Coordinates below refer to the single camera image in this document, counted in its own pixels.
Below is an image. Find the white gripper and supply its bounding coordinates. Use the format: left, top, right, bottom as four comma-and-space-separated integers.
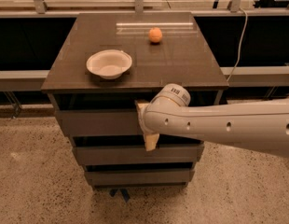
135, 100, 159, 151

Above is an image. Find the grey middle drawer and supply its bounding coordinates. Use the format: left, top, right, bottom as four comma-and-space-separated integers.
73, 144, 204, 166

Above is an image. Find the white cable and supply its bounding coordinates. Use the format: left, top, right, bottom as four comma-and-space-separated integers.
226, 7, 248, 83

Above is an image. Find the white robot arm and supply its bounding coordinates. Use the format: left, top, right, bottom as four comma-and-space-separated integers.
135, 84, 289, 158

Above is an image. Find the orange fruit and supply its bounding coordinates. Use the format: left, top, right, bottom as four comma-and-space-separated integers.
148, 27, 162, 43

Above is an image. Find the grey drawer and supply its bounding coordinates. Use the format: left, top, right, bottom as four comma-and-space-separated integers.
73, 144, 204, 166
85, 169, 194, 186
56, 109, 142, 137

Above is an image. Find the grey bottom drawer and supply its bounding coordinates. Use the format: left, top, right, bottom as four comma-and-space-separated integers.
85, 169, 194, 186

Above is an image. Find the dark grey drawer cabinet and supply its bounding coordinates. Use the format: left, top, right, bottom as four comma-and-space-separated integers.
40, 11, 230, 191

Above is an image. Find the white bowl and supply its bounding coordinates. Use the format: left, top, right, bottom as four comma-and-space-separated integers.
86, 49, 132, 79

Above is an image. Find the grey top drawer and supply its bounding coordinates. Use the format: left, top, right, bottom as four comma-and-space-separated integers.
56, 109, 142, 137

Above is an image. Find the blue tape cross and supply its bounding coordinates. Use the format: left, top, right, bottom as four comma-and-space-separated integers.
109, 189, 131, 203

